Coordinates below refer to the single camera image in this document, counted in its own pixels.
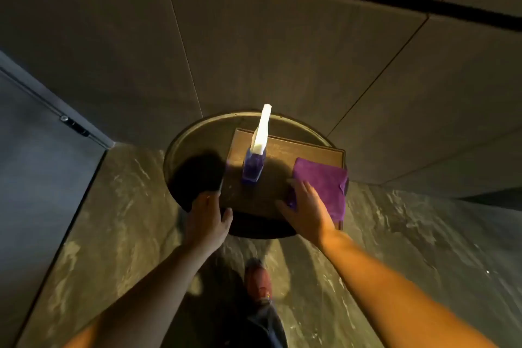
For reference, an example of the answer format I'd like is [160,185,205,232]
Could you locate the person's left hand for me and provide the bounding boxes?
[182,190,234,257]

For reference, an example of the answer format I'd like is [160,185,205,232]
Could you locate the person's left forearm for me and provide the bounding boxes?
[63,244,219,348]

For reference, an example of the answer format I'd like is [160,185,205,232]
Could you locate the person's right forearm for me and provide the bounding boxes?
[318,229,500,348]

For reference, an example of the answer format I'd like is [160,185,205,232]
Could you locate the small black metal bracket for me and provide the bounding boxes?
[59,114,91,137]

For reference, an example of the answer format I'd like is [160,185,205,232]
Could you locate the blue jeans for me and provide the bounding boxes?
[228,299,288,348]

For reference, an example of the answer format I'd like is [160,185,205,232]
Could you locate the blue spray bottle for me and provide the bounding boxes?
[241,103,273,185]

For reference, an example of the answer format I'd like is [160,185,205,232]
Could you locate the grey side panel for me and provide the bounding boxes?
[0,49,115,348]

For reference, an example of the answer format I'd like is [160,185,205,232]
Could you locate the person's right hand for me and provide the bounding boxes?
[275,179,337,248]

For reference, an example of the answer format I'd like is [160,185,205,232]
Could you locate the purple cleaning cloth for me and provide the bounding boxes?
[285,157,350,230]

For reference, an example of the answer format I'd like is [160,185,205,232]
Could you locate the red shoe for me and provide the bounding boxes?
[244,260,273,306]

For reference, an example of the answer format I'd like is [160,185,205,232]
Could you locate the rectangular brown tray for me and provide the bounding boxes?
[220,128,347,230]

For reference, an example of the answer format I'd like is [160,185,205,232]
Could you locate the round dark side table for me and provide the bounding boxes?
[163,111,347,240]

